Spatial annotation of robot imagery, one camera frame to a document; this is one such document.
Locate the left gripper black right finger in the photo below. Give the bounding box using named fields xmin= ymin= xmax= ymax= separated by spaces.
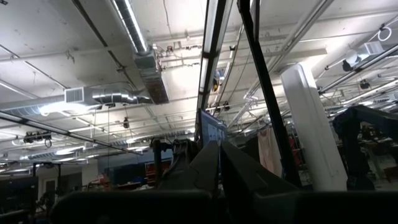
xmin=220 ymin=140 xmax=300 ymax=224

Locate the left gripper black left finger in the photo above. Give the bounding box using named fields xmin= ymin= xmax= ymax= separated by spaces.
xmin=157 ymin=139 xmax=220 ymax=192

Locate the pink hanging cloth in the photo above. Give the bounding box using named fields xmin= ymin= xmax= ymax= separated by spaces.
xmin=257 ymin=126 xmax=283 ymax=177

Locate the monitor with blue screen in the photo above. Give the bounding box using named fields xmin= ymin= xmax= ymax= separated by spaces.
xmin=198 ymin=108 xmax=228 ymax=147

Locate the white square column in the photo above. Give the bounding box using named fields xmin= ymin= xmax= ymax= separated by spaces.
xmin=280 ymin=63 xmax=348 ymax=192

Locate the overhead LED light bar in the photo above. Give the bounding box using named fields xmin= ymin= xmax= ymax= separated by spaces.
xmin=194 ymin=0 xmax=234 ymax=144

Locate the black rig frame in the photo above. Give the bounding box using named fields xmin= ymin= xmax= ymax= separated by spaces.
xmin=238 ymin=0 xmax=303 ymax=188

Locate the silver duct with vent grille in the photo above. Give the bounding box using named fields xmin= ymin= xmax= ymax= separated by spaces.
xmin=0 ymin=86 xmax=154 ymax=118

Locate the black rig-mounted camera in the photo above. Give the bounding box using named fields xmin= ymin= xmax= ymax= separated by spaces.
xmin=23 ymin=130 xmax=53 ymax=149

